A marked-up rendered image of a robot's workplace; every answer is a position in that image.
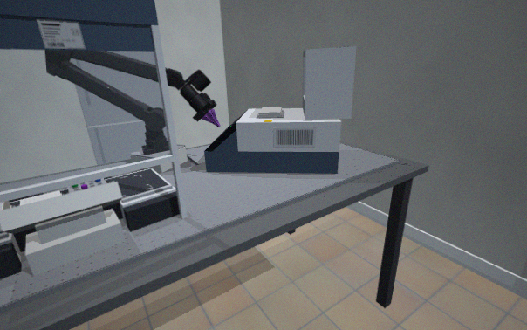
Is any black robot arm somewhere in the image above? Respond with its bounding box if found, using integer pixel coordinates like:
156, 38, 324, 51
165, 68, 211, 103

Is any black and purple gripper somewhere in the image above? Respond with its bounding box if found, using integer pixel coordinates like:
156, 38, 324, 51
189, 93, 220, 127

